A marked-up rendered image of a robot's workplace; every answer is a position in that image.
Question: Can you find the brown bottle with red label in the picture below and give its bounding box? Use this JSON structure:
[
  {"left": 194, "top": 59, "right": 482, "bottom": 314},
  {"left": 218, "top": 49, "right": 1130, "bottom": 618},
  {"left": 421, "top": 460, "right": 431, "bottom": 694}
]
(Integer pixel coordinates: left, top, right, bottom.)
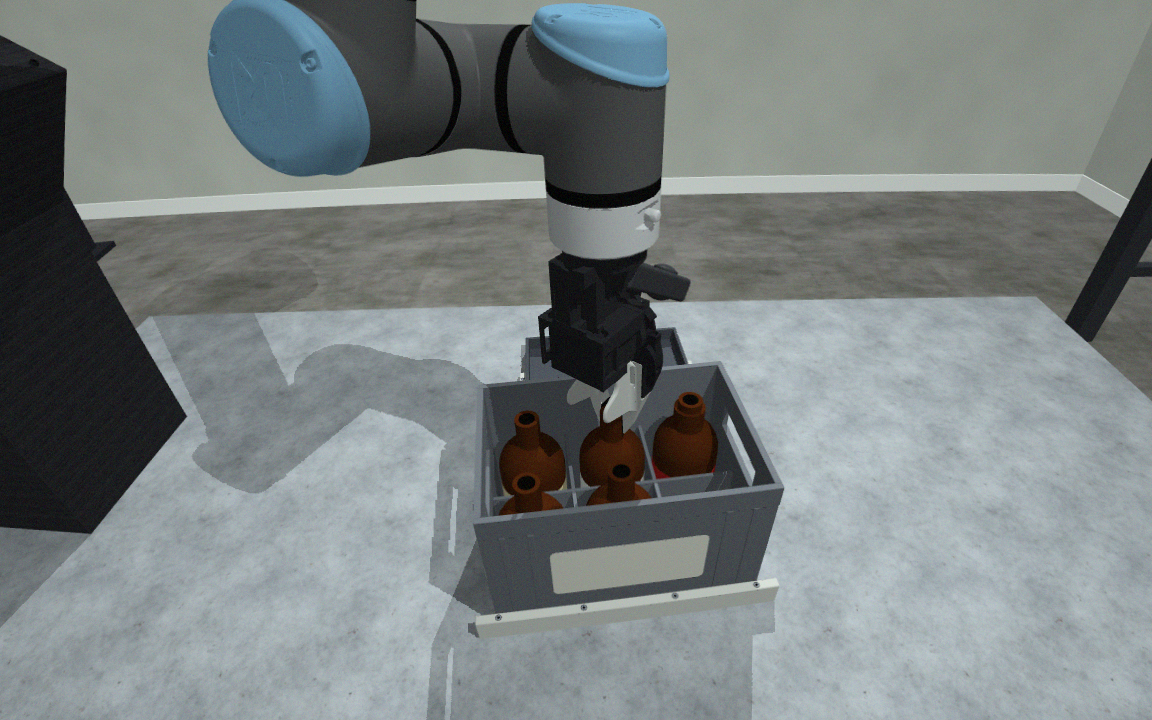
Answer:
[{"left": 652, "top": 392, "right": 718, "bottom": 479}]

